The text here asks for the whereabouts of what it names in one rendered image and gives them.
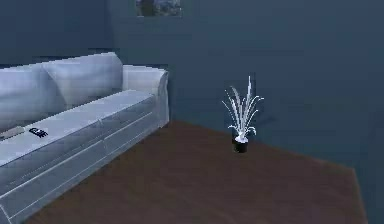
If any white sofa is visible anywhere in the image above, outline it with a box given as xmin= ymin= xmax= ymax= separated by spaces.
xmin=0 ymin=51 xmax=170 ymax=224

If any grey flat book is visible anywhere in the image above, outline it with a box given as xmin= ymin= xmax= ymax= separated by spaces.
xmin=0 ymin=125 xmax=26 ymax=141

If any framed wall picture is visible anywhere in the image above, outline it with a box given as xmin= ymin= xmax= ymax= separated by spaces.
xmin=135 ymin=0 xmax=183 ymax=18

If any white plant in black pot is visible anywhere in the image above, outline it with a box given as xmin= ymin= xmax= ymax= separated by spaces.
xmin=221 ymin=75 xmax=265 ymax=154

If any black remote control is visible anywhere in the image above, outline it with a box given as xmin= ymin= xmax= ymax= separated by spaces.
xmin=28 ymin=127 xmax=49 ymax=139

